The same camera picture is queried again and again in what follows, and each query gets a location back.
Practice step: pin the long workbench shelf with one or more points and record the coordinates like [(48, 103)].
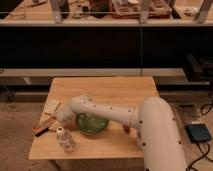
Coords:
[(107, 12)]

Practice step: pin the brown black eraser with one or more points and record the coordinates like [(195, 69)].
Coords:
[(43, 127)]

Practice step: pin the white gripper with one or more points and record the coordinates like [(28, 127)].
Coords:
[(63, 115)]

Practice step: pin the wooden table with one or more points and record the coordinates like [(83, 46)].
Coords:
[(113, 142)]

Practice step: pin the green ceramic bowl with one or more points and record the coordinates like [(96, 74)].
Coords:
[(90, 124)]

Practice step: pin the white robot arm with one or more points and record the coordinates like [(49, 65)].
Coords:
[(154, 120)]

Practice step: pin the black foot pedal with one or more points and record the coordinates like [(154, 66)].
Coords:
[(198, 133)]

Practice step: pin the brown wooden disc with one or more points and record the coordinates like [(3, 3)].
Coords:
[(126, 129)]

